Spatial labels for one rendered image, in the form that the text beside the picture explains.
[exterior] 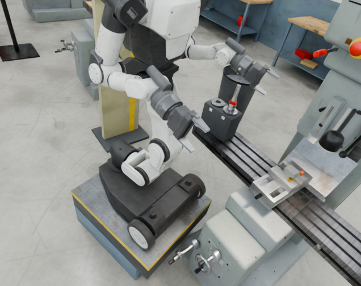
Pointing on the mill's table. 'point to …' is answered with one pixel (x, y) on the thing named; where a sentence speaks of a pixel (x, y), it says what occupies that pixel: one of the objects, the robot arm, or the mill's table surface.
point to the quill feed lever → (357, 138)
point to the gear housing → (349, 66)
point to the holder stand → (221, 119)
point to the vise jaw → (281, 177)
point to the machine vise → (265, 183)
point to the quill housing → (339, 80)
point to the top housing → (350, 23)
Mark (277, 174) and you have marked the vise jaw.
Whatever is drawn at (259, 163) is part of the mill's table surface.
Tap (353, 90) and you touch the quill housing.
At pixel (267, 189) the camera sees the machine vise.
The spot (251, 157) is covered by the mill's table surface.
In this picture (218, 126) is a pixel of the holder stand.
